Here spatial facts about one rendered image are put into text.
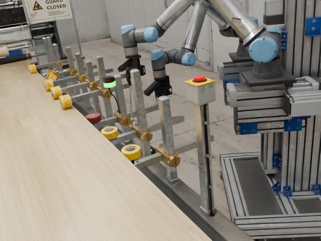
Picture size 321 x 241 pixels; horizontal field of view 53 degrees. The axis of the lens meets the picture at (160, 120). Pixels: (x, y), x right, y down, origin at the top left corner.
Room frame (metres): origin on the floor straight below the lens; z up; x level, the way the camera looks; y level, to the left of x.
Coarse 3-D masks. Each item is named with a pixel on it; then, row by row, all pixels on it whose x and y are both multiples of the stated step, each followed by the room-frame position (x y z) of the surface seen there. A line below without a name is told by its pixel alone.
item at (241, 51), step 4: (240, 44) 2.03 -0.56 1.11; (240, 48) 2.02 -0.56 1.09; (244, 48) 1.99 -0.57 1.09; (236, 52) 2.05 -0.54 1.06; (240, 52) 2.01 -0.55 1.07; (244, 52) 1.99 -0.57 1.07; (248, 52) 1.97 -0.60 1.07; (240, 56) 2.00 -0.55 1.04; (244, 56) 1.98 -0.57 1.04; (248, 56) 1.97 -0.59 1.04
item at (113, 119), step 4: (156, 104) 1.81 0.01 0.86; (148, 108) 1.76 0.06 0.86; (152, 108) 1.77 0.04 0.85; (156, 108) 1.79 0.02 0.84; (128, 112) 1.72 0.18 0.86; (132, 112) 1.72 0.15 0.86; (148, 112) 1.76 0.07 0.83; (116, 116) 1.69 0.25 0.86; (136, 116) 1.72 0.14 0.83; (104, 120) 1.64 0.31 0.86; (108, 120) 1.65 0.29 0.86; (112, 120) 1.66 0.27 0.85; (116, 120) 1.67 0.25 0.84; (92, 124) 1.61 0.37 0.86; (96, 124) 1.62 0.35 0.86; (100, 124) 1.63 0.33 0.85; (104, 124) 1.64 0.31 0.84; (108, 124) 1.65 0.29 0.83; (96, 128) 1.61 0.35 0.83
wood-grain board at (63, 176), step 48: (0, 96) 2.26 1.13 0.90; (48, 96) 2.11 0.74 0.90; (0, 144) 1.40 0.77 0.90; (48, 144) 1.33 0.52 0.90; (96, 144) 1.27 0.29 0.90; (0, 192) 0.98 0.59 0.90; (48, 192) 0.94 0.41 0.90; (96, 192) 0.91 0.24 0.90; (144, 192) 0.87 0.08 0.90; (0, 240) 0.73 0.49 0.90; (48, 240) 0.70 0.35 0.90; (96, 240) 0.68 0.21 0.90; (144, 240) 0.66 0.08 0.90; (192, 240) 0.64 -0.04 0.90
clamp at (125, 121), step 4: (116, 112) 1.72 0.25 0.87; (120, 116) 1.65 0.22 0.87; (124, 116) 1.65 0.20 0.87; (128, 116) 1.65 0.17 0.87; (120, 120) 1.64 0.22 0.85; (124, 120) 1.62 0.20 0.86; (128, 120) 1.63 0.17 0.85; (120, 124) 1.65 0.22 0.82; (124, 124) 1.61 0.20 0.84; (128, 124) 1.63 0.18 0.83
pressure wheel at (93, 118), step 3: (90, 114) 1.65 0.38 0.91; (93, 114) 1.63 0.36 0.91; (96, 114) 1.64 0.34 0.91; (99, 114) 1.63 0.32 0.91; (87, 117) 1.60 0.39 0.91; (90, 117) 1.60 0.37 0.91; (93, 117) 1.59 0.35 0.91; (96, 117) 1.60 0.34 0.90; (99, 117) 1.61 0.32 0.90; (90, 120) 1.59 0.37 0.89; (93, 120) 1.59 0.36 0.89; (96, 120) 1.59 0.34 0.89; (99, 120) 1.61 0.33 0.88; (93, 123) 1.59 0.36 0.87
